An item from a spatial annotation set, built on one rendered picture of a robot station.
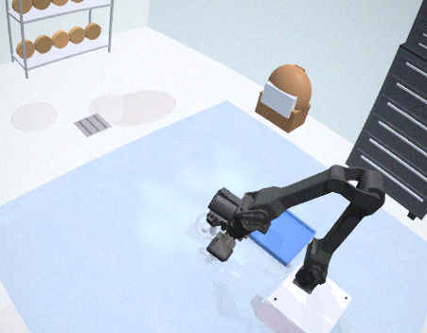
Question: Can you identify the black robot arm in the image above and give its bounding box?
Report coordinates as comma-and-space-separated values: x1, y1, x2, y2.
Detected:
206, 165, 385, 294

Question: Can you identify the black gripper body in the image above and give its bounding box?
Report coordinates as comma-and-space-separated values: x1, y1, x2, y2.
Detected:
206, 219, 250, 263

